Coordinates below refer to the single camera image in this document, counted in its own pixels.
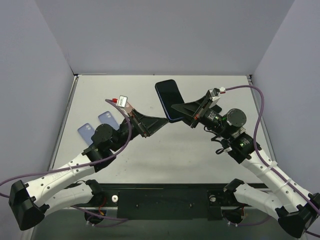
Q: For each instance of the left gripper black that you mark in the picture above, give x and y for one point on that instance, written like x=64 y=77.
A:
x=139 y=123

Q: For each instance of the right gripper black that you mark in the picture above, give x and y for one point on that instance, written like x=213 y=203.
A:
x=200 y=112

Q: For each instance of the small black phone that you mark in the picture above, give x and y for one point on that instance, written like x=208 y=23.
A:
x=169 y=94

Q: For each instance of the pink phone case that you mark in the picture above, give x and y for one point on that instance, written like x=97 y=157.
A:
x=128 y=108

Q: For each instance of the lilac phone case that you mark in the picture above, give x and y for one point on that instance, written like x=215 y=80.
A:
x=107 y=118

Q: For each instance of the blue phone case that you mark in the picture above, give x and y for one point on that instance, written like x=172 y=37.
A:
x=86 y=132

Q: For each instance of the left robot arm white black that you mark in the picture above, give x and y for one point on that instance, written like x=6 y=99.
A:
x=32 y=201

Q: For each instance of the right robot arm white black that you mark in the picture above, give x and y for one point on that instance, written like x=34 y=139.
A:
x=294 y=207

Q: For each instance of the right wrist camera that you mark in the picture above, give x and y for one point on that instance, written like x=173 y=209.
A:
x=214 y=94

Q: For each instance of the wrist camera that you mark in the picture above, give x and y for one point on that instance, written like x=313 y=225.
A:
x=122 y=102
x=214 y=94

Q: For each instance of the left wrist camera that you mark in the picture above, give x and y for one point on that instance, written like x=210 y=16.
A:
x=122 y=102

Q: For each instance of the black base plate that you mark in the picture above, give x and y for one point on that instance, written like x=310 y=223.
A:
x=168 y=201

